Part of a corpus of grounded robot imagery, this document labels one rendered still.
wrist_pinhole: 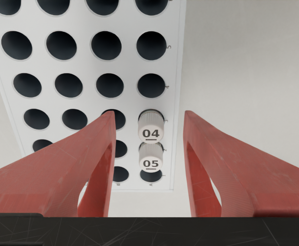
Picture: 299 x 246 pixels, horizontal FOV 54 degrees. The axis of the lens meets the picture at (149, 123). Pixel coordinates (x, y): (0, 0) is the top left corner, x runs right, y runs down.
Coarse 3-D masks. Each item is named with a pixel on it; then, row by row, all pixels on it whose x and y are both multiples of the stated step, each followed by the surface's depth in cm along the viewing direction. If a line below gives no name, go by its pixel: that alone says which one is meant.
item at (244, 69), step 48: (192, 0) 15; (240, 0) 15; (288, 0) 15; (192, 48) 16; (240, 48) 16; (288, 48) 16; (0, 96) 18; (192, 96) 18; (240, 96) 18; (288, 96) 18; (0, 144) 21; (288, 144) 20; (144, 192) 23
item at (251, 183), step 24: (192, 120) 11; (192, 144) 11; (216, 144) 8; (240, 144) 8; (192, 168) 11; (216, 168) 8; (240, 168) 7; (264, 168) 7; (288, 168) 7; (192, 192) 11; (240, 192) 6; (264, 192) 5; (288, 192) 5; (192, 216) 11; (216, 216) 10; (240, 216) 6; (264, 216) 5; (288, 216) 5
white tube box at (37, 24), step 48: (0, 0) 12; (48, 0) 12; (96, 0) 13; (144, 0) 13; (0, 48) 13; (48, 48) 13; (96, 48) 13; (144, 48) 14; (48, 96) 14; (96, 96) 14; (144, 96) 14; (48, 144) 17
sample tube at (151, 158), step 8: (144, 144) 17; (152, 144) 15; (160, 144) 16; (144, 152) 15; (152, 152) 15; (160, 152) 15; (144, 160) 15; (152, 160) 15; (160, 160) 15; (144, 168) 15; (152, 168) 15; (160, 168) 15
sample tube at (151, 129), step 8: (144, 112) 14; (152, 112) 14; (160, 112) 15; (144, 120) 14; (152, 120) 14; (160, 120) 14; (144, 128) 14; (152, 128) 14; (160, 128) 14; (144, 136) 14; (152, 136) 14; (160, 136) 14
